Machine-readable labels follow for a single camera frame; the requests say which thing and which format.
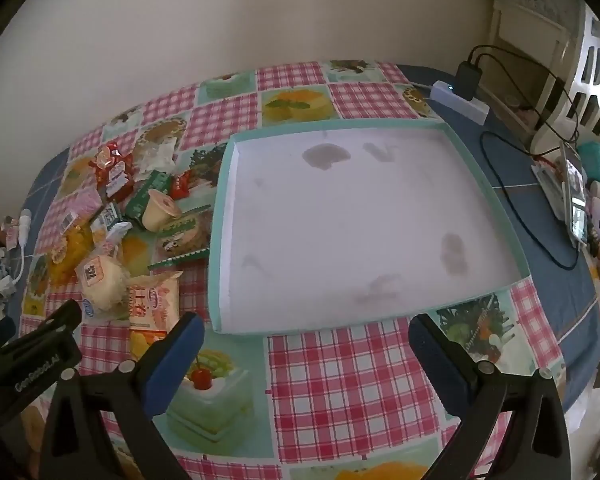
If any cream orange snack bag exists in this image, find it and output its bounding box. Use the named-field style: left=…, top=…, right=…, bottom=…
left=128, top=271, right=183, bottom=361

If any round white cake packet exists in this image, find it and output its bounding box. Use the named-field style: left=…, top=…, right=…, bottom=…
left=76, top=255, right=129, bottom=312

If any orange yellow pastry bag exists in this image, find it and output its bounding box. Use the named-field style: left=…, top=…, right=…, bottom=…
left=47, top=222, right=94, bottom=286

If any pink snack packet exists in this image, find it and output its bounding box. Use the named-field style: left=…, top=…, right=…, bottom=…
left=59, top=188, right=102, bottom=234

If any green cream cookie packet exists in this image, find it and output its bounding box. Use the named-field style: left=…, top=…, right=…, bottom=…
left=149, top=206, right=213, bottom=269

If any green white biscuit packet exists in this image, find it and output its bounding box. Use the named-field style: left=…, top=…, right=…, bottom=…
left=90, top=203, right=132, bottom=246

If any peach jelly cup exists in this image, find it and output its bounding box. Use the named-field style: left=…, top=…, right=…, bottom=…
left=142, top=188, right=182, bottom=232

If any dark green snack packet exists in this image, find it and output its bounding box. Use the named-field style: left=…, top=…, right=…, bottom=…
left=123, top=170, right=172, bottom=223

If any small red candy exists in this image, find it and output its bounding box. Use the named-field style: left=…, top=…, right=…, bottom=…
left=169, top=169, right=192, bottom=200

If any red cartoon snack bag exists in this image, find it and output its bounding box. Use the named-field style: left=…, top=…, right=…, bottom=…
left=88, top=141, right=123, bottom=188

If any dark red snack packet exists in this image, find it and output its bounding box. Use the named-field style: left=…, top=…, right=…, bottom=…
left=105, top=154, right=134, bottom=203

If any white translucent snack packet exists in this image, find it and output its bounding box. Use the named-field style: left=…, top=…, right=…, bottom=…
left=133, top=136, right=178, bottom=181

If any small pink sachet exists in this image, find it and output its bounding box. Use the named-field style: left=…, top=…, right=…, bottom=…
left=2, top=216, right=19, bottom=252

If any teal rimmed white tray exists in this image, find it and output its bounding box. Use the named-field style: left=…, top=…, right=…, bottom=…
left=208, top=119, right=530, bottom=335

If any smartphone on stand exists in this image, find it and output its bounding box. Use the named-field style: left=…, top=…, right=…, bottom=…
left=560, top=142, right=588, bottom=247

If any white phone stand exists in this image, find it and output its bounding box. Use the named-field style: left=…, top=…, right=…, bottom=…
left=531, top=164, right=566, bottom=222

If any teal plastic box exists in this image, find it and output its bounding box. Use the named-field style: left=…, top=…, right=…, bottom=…
left=578, top=141, right=600, bottom=182

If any white lattice chair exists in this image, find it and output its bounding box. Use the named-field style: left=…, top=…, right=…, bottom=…
left=531, top=3, right=600, bottom=155

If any white power strip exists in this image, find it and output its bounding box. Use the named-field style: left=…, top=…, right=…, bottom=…
left=429, top=80, right=490, bottom=126

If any black power adapter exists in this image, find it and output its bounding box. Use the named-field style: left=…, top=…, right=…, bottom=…
left=453, top=61, right=482, bottom=101

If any white bulb socket cable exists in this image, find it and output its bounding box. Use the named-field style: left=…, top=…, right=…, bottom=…
left=0, top=209, right=34, bottom=297

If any black cable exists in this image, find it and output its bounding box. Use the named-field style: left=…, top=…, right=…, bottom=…
left=467, top=44, right=581, bottom=272

